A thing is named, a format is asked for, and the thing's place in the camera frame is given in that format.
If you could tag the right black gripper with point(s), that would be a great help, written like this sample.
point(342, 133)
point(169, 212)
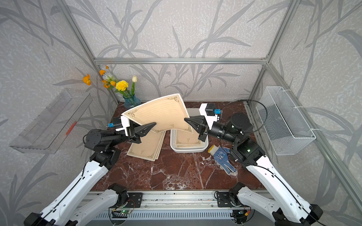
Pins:
point(202, 125)

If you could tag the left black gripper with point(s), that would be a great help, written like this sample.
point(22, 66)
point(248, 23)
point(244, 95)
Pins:
point(134, 131)

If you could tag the beige stationery sheet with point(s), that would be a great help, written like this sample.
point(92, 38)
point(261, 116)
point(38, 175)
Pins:
point(167, 112)
point(149, 148)

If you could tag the white plastic storage box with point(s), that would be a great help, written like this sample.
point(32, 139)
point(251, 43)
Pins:
point(190, 149)

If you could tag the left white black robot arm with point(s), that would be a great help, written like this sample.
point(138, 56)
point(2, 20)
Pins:
point(64, 210)

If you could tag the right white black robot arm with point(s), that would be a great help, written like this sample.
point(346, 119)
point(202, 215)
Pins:
point(286, 208)

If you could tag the beige stationery paper stack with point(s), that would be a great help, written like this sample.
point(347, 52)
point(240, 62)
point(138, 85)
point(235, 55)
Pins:
point(185, 139)

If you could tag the blue glass vase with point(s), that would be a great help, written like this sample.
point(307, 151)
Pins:
point(131, 102)

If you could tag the blue dotted work glove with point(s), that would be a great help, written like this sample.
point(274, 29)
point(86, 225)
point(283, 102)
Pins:
point(220, 155)

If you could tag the yellow orange flower bouquet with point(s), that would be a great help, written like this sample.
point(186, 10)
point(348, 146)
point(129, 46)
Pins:
point(110, 82)

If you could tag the red pen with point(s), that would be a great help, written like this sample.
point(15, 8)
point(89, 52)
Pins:
point(70, 129)

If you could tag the left circuit board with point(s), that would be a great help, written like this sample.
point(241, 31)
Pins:
point(119, 214)

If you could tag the circuit board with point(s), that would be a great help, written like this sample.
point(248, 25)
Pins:
point(240, 214)
point(119, 214)

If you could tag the right circuit board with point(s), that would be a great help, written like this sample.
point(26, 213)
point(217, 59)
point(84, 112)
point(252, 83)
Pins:
point(240, 214)

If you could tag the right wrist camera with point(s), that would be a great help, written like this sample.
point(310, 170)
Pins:
point(210, 112)

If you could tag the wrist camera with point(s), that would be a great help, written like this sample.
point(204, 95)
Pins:
point(210, 112)
point(120, 123)

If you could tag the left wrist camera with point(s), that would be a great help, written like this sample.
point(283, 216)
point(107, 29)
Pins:
point(120, 123)

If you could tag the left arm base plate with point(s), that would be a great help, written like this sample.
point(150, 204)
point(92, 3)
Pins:
point(130, 200)

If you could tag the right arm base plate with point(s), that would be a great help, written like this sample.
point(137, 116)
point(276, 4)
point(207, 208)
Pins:
point(224, 199)

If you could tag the white wire mesh basket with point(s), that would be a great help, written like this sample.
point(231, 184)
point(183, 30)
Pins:
point(285, 126)

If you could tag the clear plastic wall shelf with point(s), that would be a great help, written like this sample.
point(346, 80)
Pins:
point(47, 132)

